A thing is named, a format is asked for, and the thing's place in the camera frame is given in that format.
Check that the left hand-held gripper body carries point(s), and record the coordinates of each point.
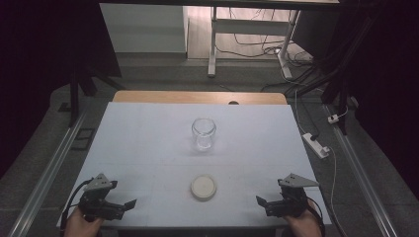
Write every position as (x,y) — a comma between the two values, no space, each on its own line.
(95,200)

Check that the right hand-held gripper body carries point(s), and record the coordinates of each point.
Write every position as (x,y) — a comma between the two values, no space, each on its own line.
(293,197)

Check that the round cream jar lid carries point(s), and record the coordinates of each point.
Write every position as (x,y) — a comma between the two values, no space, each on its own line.
(203,187)

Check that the clear glass jar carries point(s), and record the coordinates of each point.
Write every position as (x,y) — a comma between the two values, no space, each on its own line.
(203,135)

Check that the person's right hand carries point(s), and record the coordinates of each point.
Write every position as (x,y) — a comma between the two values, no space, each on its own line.
(304,225)

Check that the person's left hand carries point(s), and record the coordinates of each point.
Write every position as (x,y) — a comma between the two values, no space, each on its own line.
(80,227)

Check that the white table cover sheet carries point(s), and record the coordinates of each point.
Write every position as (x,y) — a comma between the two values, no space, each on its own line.
(148,148)

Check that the white power strip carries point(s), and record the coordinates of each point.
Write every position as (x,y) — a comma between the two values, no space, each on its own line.
(316,145)

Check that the small white adapter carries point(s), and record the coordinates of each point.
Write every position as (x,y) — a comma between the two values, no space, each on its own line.
(333,118)

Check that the black tripod stand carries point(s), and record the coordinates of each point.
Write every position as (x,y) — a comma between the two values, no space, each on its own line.
(74,98)

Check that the black metal stand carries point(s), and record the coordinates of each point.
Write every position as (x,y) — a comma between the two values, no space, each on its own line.
(332,79)

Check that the dark curtain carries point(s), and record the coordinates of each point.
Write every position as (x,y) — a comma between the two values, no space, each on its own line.
(33,65)
(392,82)

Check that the white cabinet panel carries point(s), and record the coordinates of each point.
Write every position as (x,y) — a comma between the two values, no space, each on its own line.
(145,29)

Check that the aluminium rail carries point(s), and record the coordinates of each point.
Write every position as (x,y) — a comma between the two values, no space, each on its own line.
(46,177)
(362,177)

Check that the black rectangular floor frame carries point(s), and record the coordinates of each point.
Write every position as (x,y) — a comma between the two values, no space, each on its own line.
(83,139)

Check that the white desk frame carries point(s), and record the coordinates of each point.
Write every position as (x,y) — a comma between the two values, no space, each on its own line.
(250,27)

